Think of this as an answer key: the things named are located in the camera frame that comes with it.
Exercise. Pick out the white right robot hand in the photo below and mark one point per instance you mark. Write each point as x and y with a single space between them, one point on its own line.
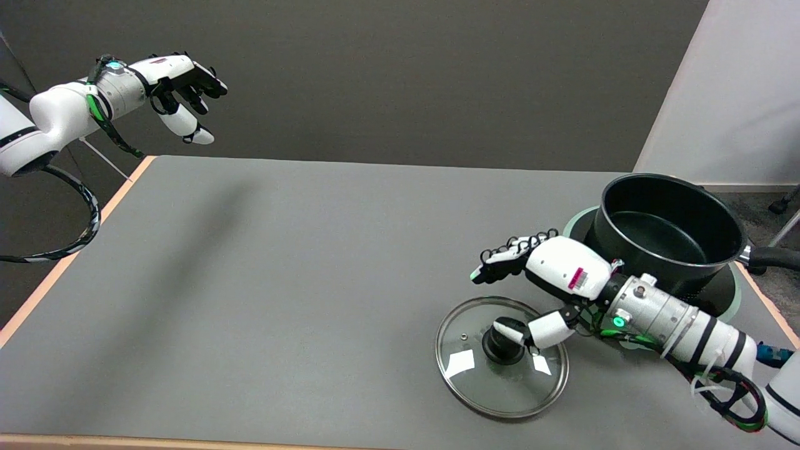
565 262

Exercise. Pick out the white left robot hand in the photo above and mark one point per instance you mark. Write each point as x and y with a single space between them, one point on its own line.
172 69

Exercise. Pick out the glass pot lid black knob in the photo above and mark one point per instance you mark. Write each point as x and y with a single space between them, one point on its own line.
500 387

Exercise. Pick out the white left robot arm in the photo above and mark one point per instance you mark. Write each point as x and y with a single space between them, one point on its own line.
56 115

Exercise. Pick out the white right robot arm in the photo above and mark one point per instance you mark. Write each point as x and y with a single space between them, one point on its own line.
681 322

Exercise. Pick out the thin white rod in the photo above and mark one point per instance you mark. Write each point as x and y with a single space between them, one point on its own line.
106 160

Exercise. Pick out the mint green induction cooker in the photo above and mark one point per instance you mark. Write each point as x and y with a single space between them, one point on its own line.
726 294

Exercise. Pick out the grey metal stand leg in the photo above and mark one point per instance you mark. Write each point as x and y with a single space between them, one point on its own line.
784 230

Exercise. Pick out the black caster wheel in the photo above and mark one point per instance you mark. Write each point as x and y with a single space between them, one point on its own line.
780 205

